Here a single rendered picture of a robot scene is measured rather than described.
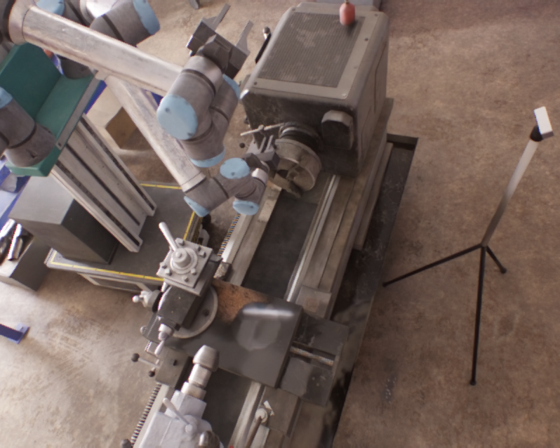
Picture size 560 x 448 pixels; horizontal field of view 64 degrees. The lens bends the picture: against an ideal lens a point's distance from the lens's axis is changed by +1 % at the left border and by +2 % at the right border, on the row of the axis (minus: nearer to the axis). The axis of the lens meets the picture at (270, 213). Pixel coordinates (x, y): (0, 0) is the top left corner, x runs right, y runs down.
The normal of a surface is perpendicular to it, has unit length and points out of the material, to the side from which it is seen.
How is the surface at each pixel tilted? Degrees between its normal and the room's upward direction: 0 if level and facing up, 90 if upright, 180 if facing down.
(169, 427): 0
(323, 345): 0
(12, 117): 90
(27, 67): 90
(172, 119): 85
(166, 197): 0
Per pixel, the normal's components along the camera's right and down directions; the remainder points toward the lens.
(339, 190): -0.19, -0.50
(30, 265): 0.93, 0.18
